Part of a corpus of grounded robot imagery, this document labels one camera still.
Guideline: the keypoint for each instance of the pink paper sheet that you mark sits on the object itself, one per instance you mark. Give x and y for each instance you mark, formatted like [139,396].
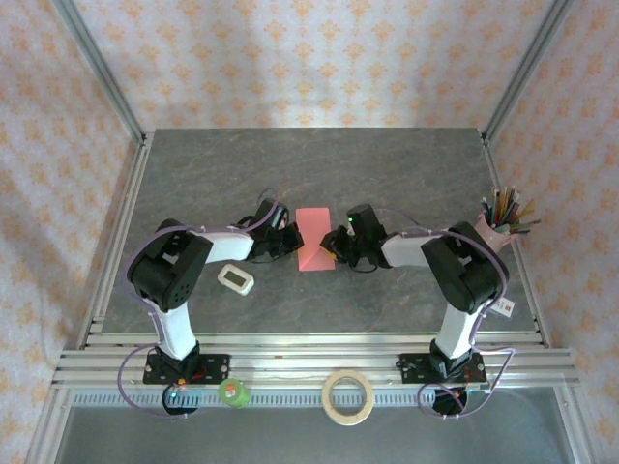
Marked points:
[314,227]

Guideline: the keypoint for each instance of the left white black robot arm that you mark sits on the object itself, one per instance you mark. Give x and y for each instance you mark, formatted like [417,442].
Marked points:
[227,246]

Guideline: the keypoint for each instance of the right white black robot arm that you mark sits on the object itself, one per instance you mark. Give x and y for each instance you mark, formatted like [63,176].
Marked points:
[406,249]

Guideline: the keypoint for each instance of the small white digital timer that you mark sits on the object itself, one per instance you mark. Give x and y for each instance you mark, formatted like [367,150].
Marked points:
[234,280]

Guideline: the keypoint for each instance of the wide aluminium crossbeam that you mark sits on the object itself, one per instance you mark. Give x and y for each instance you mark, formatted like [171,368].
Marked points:
[300,369]

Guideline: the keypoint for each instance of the pink cup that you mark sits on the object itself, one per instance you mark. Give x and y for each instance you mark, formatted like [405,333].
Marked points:
[498,237]

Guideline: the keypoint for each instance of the bunch of coloured sticks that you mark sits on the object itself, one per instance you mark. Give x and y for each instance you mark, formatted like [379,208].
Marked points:
[503,208]

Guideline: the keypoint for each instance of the green tape roll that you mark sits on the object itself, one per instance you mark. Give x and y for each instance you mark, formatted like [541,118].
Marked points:
[232,394]

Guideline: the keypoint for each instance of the small white red card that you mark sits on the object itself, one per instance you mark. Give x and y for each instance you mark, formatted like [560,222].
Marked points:
[505,308]

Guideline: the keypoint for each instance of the beige masking tape roll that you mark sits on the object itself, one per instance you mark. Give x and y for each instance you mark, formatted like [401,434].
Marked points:
[348,421]

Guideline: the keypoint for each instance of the aluminium table edge rail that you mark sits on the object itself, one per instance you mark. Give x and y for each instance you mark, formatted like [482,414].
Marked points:
[300,339]

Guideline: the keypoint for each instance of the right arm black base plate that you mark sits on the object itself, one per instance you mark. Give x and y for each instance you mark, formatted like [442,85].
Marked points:
[411,369]

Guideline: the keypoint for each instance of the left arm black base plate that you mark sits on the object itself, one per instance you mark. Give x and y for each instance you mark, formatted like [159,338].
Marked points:
[215,367]

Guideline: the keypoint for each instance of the aluminium side rail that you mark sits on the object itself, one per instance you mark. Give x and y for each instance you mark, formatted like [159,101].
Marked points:
[131,193]
[496,169]

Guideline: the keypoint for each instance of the aluminium frame post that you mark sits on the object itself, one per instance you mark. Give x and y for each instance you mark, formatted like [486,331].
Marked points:
[105,72]
[522,72]

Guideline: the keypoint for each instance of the aluminium frame leg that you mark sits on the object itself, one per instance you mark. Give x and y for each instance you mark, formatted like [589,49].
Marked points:
[575,430]
[46,425]

